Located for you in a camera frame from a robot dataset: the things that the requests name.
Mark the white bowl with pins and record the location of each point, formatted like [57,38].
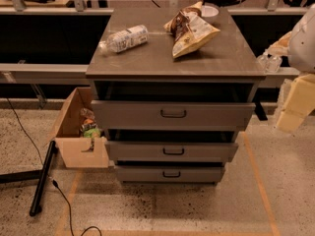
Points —
[210,13]

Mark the yellow brown chip bag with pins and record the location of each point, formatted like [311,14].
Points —
[190,30]

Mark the crumpled snack wrappers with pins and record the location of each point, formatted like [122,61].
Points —
[88,119]

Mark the cardboard box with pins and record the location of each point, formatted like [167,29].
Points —
[77,151]

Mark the grey three-drawer cabinet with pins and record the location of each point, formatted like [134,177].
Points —
[225,70]

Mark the black metal bar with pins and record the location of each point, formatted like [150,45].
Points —
[43,174]

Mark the clear plastic water bottle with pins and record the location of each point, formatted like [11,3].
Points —
[124,40]

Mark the left clear sanitizer bottle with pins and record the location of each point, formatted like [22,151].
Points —
[263,60]

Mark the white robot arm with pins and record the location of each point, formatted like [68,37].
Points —
[298,46]

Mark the grey drawer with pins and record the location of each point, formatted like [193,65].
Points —
[177,174]
[172,116]
[171,152]

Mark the grey metal rail shelf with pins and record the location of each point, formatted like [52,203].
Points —
[64,74]

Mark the grey bottom drawer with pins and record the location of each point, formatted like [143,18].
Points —
[177,174]

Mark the grey middle drawer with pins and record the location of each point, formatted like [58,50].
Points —
[171,152]

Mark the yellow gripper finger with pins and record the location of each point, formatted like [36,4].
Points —
[299,103]
[280,47]

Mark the grey top drawer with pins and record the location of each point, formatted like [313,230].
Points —
[172,116]

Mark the green snack package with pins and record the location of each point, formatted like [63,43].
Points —
[92,133]

